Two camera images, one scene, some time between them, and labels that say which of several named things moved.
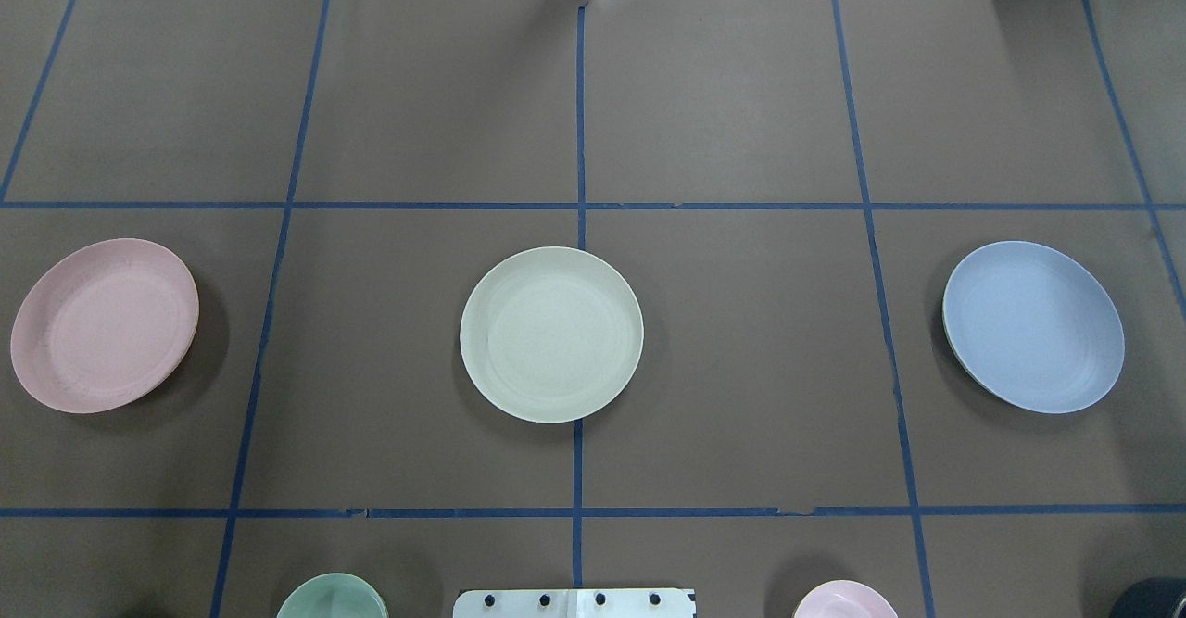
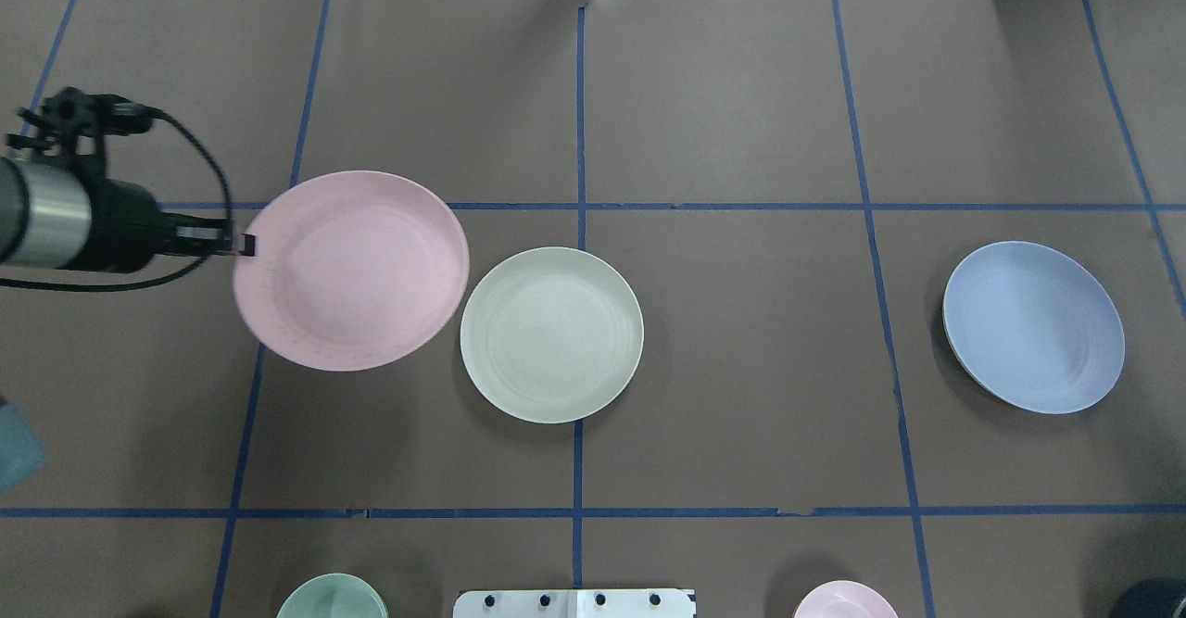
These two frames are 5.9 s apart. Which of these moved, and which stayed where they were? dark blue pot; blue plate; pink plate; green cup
Moved: pink plate
Stayed: green cup; dark blue pot; blue plate
